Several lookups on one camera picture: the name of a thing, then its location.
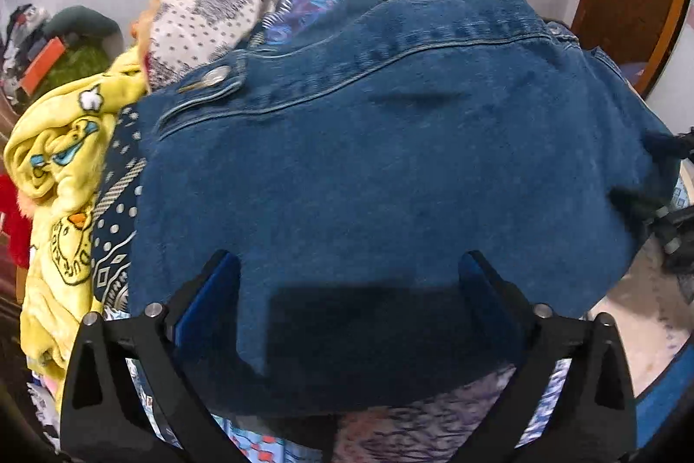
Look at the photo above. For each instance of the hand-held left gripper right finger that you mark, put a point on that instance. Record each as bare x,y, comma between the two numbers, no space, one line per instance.
477,285

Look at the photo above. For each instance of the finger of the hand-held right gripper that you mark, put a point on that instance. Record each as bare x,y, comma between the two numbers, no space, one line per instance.
669,227
672,144

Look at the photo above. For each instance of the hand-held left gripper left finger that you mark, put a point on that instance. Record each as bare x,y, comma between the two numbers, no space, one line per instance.
209,300

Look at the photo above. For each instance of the blue denim jacket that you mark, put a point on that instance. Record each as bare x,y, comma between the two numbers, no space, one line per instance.
379,170

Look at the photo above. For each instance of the pile of clothes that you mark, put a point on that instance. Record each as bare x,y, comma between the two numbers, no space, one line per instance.
21,34

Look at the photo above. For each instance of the yellow cartoon blanket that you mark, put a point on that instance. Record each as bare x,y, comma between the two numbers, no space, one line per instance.
59,159

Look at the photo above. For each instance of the red cloth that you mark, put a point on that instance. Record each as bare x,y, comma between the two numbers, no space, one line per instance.
12,224

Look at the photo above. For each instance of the green patterned cloth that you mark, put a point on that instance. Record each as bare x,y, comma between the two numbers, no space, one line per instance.
81,62

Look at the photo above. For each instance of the orange box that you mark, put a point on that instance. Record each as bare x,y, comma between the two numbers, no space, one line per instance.
43,64

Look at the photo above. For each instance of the blue patchwork quilt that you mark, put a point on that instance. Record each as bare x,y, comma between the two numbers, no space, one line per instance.
217,7

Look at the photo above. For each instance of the grey-green pillow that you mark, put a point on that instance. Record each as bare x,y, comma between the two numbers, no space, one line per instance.
81,21

